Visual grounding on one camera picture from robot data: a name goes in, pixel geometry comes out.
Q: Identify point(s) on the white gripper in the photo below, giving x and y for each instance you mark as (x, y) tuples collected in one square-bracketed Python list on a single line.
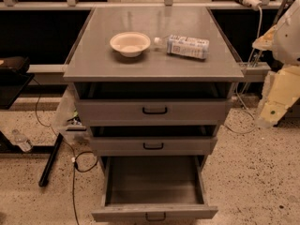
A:
[(288, 39)]

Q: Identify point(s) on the grey drawer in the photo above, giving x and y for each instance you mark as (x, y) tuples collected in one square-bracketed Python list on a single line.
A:
[(150, 103), (153, 189), (153, 140)]

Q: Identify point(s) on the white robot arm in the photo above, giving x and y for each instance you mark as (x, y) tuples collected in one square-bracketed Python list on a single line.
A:
[(283, 40)]

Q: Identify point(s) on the grey drawer cabinet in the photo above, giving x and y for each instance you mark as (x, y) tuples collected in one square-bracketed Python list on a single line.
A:
[(94, 60)]

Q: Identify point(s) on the plastic water bottle with label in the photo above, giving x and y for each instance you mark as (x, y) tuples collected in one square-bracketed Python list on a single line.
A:
[(184, 46)]

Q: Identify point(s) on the white paper bowl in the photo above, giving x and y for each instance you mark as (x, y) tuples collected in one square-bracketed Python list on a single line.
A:
[(130, 44)]

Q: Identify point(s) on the clear plastic bag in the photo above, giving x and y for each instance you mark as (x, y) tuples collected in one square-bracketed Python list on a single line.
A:
[(66, 120)]

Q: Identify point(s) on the black table leg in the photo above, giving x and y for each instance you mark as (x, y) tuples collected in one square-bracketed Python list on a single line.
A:
[(44, 179)]

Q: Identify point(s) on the clear bottle on floor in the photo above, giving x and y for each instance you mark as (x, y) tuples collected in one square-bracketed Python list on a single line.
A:
[(22, 141)]

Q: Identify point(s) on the black chair seat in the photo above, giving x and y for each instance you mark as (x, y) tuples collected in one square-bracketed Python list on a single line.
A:
[(14, 77)]

